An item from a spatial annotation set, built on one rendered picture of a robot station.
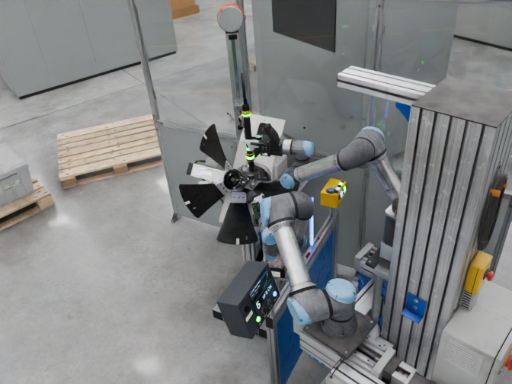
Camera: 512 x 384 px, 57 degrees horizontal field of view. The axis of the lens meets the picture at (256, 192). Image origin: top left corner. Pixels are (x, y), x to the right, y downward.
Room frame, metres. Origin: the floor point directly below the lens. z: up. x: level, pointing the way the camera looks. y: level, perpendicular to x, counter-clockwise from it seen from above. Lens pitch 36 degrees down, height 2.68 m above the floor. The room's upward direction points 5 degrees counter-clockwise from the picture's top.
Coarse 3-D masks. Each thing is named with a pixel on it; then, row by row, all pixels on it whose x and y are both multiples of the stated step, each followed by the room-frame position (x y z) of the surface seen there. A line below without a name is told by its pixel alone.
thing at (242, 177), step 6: (234, 168) 2.19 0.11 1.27; (228, 174) 2.19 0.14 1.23; (234, 174) 2.17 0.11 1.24; (240, 174) 2.15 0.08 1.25; (228, 180) 2.16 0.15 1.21; (240, 180) 2.13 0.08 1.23; (246, 180) 2.17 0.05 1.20; (228, 186) 2.14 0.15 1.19; (234, 186) 2.13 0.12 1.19; (240, 186) 2.12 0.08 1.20; (246, 192) 2.17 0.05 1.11
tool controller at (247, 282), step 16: (240, 272) 1.44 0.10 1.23; (256, 272) 1.41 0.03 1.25; (240, 288) 1.34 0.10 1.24; (256, 288) 1.34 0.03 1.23; (272, 288) 1.41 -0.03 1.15; (224, 304) 1.27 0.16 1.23; (240, 304) 1.25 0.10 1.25; (272, 304) 1.37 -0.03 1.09; (240, 320) 1.23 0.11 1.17; (240, 336) 1.24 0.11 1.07
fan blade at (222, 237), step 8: (232, 208) 2.08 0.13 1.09; (240, 208) 2.09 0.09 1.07; (232, 216) 2.05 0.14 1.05; (240, 216) 2.05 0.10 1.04; (248, 216) 2.07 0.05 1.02; (224, 224) 2.02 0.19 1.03; (232, 224) 2.02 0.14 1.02; (240, 224) 2.03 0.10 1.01; (248, 224) 2.04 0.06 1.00; (224, 232) 1.99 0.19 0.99; (232, 232) 1.99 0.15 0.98; (240, 232) 1.99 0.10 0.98; (248, 232) 2.00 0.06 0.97; (224, 240) 1.96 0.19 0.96; (232, 240) 1.96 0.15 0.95; (240, 240) 1.97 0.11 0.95; (248, 240) 1.97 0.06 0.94; (256, 240) 1.97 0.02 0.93
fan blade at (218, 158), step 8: (208, 128) 2.44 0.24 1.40; (208, 136) 2.42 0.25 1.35; (216, 136) 2.36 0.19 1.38; (200, 144) 2.46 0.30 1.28; (208, 144) 2.41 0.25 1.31; (216, 144) 2.35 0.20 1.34; (208, 152) 2.41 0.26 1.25; (216, 152) 2.34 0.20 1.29; (216, 160) 2.35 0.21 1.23; (224, 160) 2.28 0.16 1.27; (224, 168) 2.31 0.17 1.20
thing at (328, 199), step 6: (330, 180) 2.28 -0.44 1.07; (336, 180) 2.28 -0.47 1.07; (330, 186) 2.22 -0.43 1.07; (336, 186) 2.22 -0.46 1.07; (342, 186) 2.21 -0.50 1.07; (324, 192) 2.17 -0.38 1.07; (324, 198) 2.16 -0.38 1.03; (330, 198) 2.14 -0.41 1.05; (336, 198) 2.12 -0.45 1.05; (342, 198) 2.20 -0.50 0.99; (324, 204) 2.16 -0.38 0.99; (330, 204) 2.14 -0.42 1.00; (336, 204) 2.12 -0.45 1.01
